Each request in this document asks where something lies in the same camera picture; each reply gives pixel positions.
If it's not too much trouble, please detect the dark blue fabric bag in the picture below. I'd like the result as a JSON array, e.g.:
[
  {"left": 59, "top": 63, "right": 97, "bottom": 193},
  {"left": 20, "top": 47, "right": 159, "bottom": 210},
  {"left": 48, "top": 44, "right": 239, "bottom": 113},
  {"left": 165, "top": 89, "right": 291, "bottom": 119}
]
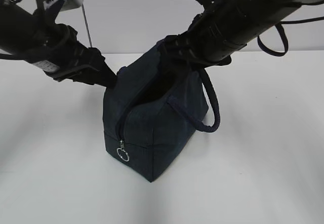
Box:
[{"left": 102, "top": 41, "right": 220, "bottom": 182}]

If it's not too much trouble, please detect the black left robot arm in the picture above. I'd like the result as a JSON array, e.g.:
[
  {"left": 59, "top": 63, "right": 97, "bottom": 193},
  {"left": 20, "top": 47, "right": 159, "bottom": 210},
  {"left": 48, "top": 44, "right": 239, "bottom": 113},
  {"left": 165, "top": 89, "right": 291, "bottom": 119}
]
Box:
[{"left": 1, "top": 0, "right": 117, "bottom": 88}]

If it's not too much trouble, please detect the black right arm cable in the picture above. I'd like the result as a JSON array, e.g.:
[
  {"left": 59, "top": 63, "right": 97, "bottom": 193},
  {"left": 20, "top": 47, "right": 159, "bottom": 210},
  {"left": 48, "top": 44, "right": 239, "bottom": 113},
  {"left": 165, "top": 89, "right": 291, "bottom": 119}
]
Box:
[{"left": 257, "top": 16, "right": 324, "bottom": 57}]

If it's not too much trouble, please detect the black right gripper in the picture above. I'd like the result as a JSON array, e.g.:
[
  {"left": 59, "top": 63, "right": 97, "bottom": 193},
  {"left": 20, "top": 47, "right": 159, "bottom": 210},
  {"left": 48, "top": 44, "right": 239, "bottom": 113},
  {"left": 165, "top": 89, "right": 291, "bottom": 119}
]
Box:
[{"left": 161, "top": 8, "right": 248, "bottom": 67}]

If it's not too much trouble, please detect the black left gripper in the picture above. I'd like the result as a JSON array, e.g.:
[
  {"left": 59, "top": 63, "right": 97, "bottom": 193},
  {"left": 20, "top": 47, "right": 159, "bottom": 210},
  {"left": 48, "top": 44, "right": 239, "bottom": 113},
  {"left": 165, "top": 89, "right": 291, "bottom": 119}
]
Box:
[{"left": 27, "top": 24, "right": 117, "bottom": 89}]

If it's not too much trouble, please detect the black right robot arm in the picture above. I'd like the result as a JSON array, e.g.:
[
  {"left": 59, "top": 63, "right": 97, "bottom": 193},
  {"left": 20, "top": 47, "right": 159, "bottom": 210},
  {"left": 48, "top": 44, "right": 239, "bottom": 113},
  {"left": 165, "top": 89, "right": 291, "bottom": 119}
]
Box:
[{"left": 160, "top": 0, "right": 323, "bottom": 67}]

